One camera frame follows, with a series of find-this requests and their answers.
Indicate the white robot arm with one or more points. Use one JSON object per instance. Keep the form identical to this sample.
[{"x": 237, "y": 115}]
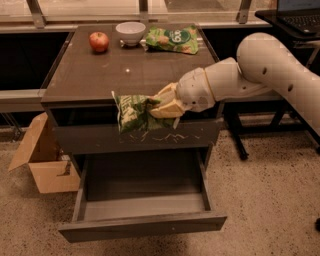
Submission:
[{"x": 262, "y": 64}]

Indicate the green jalapeno chip bag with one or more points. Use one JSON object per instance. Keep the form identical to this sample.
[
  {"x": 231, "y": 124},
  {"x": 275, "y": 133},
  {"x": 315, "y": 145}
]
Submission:
[{"x": 134, "y": 114}]

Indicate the dark grey drawer cabinet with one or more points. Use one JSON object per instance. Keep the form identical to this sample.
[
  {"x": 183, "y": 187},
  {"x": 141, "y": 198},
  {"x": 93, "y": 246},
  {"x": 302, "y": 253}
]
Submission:
[{"x": 80, "y": 91}]

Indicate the metal window railing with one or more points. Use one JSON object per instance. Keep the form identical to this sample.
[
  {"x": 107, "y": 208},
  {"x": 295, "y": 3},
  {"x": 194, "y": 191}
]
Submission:
[{"x": 22, "y": 16}]

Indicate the open cardboard box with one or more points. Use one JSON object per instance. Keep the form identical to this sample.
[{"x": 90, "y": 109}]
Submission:
[{"x": 52, "y": 170}]

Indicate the red apple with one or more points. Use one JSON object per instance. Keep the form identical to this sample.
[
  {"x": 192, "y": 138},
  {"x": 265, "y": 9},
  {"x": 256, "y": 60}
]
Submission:
[{"x": 99, "y": 41}]

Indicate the open bottom drawer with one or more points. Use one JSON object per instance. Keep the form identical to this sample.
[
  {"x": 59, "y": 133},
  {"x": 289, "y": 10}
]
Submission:
[{"x": 135, "y": 194}]

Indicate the white ceramic bowl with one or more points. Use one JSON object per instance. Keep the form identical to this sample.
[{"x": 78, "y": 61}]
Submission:
[{"x": 130, "y": 33}]

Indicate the green snack bag with logo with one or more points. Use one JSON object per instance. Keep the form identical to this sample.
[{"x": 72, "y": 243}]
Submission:
[{"x": 179, "y": 40}]

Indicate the black laptop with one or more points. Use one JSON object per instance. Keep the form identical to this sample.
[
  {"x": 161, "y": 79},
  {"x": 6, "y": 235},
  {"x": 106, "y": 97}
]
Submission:
[{"x": 301, "y": 15}]

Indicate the black side table stand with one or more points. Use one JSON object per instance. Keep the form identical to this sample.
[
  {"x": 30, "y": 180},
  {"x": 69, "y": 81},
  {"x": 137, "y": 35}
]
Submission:
[{"x": 284, "y": 117}]

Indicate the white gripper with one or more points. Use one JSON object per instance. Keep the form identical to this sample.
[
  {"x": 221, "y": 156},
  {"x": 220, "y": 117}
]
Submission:
[{"x": 194, "y": 89}]

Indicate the scratched grey middle drawer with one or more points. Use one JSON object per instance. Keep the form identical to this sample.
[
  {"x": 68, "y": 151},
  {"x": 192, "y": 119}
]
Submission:
[{"x": 95, "y": 139}]

